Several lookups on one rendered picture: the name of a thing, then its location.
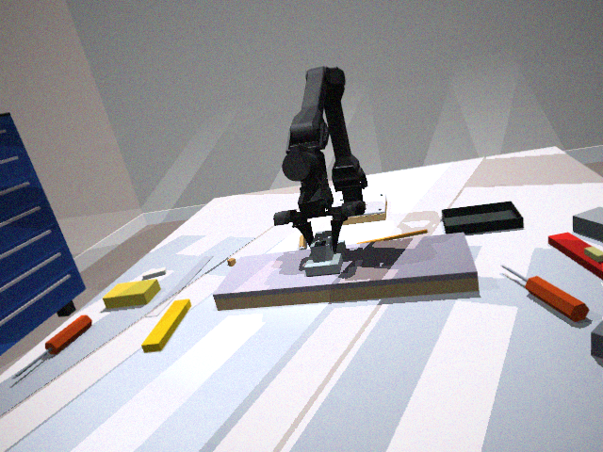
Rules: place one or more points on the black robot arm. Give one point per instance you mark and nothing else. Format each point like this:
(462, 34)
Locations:
(309, 134)

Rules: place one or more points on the red flat bar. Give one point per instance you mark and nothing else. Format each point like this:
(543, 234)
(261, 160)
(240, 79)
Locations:
(586, 255)

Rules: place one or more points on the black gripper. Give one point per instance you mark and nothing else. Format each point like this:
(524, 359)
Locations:
(339, 214)

